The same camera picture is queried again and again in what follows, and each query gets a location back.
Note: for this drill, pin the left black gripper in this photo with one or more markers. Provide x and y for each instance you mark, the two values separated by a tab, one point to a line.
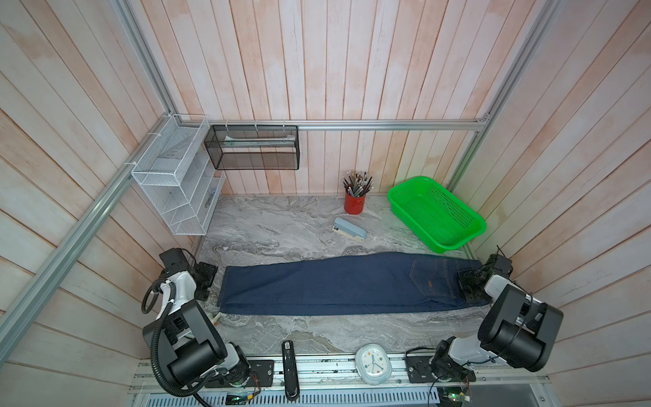
209	270

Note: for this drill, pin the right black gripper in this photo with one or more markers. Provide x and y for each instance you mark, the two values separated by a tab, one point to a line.
462	275

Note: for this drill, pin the dark blue denim trousers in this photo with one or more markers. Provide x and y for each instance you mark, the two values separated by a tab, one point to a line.
384	283

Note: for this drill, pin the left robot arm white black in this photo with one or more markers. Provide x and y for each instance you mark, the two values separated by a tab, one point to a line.
186	351

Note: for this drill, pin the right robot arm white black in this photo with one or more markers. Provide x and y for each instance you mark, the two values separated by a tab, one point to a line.
518	331

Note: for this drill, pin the green plastic basket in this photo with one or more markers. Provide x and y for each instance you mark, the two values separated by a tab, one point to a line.
441	220

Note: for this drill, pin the white round clock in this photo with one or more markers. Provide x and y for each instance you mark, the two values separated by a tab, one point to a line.
373	364

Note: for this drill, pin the grey blue stapler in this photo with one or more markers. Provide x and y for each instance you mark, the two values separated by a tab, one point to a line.
348	229

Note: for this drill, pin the black remote control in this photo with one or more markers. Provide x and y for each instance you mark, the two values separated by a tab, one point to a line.
290	371

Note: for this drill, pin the red pencil cup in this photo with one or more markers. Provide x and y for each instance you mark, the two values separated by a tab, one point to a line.
356	184

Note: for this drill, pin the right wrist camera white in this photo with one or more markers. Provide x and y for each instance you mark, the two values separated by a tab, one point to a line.
500	265

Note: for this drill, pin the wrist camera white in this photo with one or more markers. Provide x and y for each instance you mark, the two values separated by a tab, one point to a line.
174	261
500	265

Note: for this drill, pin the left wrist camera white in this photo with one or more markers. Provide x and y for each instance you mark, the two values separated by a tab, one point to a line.
174	261

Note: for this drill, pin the white wire mesh shelf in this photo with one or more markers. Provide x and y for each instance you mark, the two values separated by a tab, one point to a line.
178	177

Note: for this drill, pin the black mesh wall basket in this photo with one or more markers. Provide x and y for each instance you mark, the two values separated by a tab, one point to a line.
253	147

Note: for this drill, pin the aluminium front rail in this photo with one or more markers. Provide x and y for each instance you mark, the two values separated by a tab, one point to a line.
332	379

